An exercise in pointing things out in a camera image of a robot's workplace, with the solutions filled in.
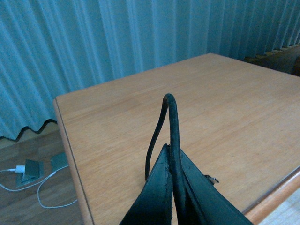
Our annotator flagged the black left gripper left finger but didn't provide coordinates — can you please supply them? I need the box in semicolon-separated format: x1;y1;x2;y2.
120;144;173;225

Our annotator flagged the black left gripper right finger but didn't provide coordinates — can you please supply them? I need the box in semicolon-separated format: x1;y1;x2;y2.
180;151;252;225

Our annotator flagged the black charger cable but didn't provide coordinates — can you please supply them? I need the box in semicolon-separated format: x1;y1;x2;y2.
144;93;221;225

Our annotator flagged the wooden nightstand cabinet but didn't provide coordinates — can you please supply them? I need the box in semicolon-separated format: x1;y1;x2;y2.
53;53;300;225

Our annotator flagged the closed metal floor plate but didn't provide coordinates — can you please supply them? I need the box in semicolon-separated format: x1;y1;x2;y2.
51;152;68;172

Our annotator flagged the open metal floor socket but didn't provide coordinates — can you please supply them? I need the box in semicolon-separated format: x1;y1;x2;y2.
16;159;44;187

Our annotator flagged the grey pleated curtain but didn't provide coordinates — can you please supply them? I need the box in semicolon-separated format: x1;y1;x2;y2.
0;0;300;140

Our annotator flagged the white charging cable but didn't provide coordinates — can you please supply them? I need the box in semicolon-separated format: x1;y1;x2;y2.
0;165;78;209

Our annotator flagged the white wall charger plug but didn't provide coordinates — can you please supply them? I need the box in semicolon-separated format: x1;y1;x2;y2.
15;165;25;173

